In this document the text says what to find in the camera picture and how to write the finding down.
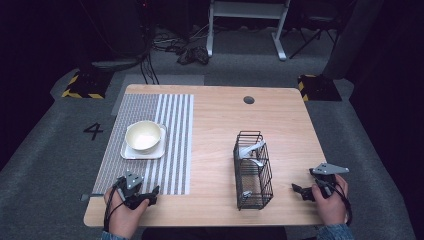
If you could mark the black folding stand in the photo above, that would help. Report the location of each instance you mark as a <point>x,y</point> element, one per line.
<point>313,33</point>

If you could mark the person's left hand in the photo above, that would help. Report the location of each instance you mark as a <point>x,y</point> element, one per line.
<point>123,218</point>

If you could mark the metal utensil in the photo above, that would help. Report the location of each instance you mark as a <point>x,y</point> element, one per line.
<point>247,194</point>

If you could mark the white square plate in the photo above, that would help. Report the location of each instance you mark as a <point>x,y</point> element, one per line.
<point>156,154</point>

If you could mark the black yellow striped stand base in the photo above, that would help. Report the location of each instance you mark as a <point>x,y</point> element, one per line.
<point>320,88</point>
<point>88,85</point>

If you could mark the grey striped placemat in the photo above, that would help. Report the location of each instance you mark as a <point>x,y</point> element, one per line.
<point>173,140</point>

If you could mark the person's right hand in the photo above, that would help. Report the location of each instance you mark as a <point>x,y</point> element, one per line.
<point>331,210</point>

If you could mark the grey curtain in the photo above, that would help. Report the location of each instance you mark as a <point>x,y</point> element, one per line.
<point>353,40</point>

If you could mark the white desk frame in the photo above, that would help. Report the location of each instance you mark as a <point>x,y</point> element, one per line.
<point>246,9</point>

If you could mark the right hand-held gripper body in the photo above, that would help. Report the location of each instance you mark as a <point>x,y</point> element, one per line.
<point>328,186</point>

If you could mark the white bowl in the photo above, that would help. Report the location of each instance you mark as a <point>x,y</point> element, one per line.
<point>143,135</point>

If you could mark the large white spoon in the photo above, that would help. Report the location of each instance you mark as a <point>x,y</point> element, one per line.
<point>250,150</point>

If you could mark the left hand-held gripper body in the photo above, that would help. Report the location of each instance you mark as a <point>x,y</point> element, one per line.
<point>133,195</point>

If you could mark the small white spoon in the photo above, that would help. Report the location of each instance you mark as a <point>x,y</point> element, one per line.
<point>257,162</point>

